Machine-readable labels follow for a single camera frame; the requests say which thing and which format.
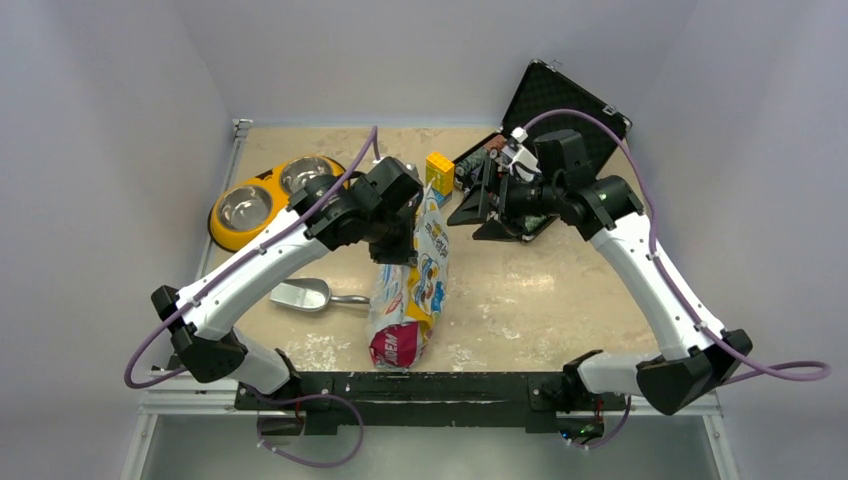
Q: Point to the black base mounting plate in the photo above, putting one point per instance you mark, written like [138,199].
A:
[536,402]

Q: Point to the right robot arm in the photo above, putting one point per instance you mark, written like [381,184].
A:
[696,352]

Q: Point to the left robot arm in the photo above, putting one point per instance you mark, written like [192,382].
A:
[326,213]

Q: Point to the yellow double pet bowl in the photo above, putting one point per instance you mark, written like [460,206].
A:
[243,210]

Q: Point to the silver metal scoop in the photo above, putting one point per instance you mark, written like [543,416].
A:
[310,295]

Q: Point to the black poker chip case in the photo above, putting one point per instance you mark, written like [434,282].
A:
[563,119]

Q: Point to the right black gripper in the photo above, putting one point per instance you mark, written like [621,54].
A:
[471,210]

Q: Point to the colourful pet food bag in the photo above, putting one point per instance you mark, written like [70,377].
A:
[408,301]

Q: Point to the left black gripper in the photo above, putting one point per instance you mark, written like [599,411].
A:
[401,253]

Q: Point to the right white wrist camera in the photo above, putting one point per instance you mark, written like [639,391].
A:
[518,160]

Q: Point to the yellow toy brick block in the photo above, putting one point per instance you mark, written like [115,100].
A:
[440,174]

